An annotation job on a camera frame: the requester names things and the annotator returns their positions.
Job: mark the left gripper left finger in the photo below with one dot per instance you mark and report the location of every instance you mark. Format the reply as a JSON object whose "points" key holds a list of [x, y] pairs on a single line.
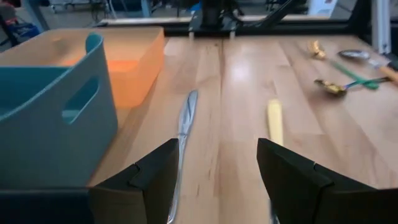
{"points": [[149, 186]]}

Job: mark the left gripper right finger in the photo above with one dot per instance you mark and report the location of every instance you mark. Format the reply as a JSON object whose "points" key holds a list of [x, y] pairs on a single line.
{"points": [[295, 186]]}

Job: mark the purple iridescent spoon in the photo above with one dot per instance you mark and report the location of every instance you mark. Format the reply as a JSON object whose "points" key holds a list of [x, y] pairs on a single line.
{"points": [[331, 87]]}

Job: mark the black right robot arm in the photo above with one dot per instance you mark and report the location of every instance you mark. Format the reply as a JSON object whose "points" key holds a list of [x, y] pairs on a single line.
{"points": [[213, 12]]}

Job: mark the blue plastic bin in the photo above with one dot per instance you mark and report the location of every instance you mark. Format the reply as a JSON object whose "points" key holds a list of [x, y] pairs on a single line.
{"points": [[46, 140]]}

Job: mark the orange plastic bin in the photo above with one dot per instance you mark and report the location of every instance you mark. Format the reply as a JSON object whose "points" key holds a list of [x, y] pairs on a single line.
{"points": [[133, 53]]}

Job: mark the blue storage crate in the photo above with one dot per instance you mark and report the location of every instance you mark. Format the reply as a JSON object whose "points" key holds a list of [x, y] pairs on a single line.
{"points": [[23, 31]]}

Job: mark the black aluminium table frame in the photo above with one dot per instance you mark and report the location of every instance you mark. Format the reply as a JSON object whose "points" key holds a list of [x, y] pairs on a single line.
{"points": [[311, 26]]}

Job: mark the white frame bracket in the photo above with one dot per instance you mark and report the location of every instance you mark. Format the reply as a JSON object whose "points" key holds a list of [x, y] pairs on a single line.
{"points": [[381, 28]]}

